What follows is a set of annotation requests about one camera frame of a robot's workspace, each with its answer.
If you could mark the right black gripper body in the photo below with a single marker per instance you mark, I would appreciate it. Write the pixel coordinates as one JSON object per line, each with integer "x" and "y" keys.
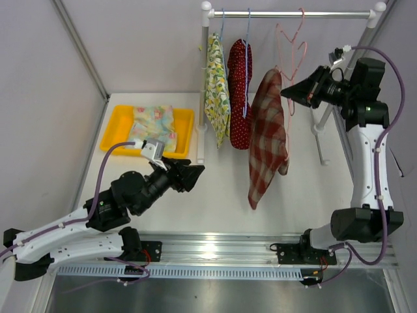
{"x": 316, "y": 88}

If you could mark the slotted cable duct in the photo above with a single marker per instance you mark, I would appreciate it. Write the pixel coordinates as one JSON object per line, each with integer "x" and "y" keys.
{"x": 189, "y": 272}

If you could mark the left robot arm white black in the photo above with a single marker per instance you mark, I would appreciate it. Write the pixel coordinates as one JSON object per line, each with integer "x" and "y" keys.
{"x": 100, "y": 228}

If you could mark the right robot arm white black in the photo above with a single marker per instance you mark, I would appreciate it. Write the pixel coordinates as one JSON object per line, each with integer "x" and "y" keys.
{"x": 371, "y": 216}

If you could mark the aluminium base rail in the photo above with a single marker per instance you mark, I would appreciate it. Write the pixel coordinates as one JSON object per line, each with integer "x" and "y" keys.
{"x": 182, "y": 249}

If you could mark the red plaid skirt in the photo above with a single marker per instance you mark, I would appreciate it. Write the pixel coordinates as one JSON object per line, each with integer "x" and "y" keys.
{"x": 267, "y": 150}

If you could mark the blue wire hanger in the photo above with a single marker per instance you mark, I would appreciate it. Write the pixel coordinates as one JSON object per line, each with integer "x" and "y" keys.
{"x": 222, "y": 45}
{"x": 246, "y": 82}

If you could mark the blue wire hanger left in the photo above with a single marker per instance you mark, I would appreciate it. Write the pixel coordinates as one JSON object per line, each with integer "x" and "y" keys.
{"x": 222, "y": 45}

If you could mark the red polka dot skirt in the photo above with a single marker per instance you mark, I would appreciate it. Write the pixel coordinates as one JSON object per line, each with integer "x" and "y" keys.
{"x": 239, "y": 127}

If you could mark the lemon print skirt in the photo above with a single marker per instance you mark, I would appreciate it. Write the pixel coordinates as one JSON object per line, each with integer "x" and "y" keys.
{"x": 217, "y": 101}

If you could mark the blue wire hanger right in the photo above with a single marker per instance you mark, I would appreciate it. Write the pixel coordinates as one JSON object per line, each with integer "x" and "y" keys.
{"x": 246, "y": 82}

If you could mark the pastel floral cloth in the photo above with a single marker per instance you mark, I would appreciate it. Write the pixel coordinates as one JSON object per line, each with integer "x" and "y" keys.
{"x": 154, "y": 122}

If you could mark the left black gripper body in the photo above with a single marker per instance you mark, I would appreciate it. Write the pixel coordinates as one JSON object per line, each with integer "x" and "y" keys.
{"x": 177, "y": 176}

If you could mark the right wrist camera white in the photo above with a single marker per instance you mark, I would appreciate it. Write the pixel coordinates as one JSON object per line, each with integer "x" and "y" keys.
{"x": 337, "y": 56}

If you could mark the metal clothes rack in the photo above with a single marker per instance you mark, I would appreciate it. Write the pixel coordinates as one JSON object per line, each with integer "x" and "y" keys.
{"x": 373, "y": 17}

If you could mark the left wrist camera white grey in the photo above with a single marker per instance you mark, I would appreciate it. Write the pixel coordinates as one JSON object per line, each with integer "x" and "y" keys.
{"x": 153, "y": 150}

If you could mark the yellow plastic tray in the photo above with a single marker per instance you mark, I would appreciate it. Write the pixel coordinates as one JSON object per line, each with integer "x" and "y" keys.
{"x": 121, "y": 120}

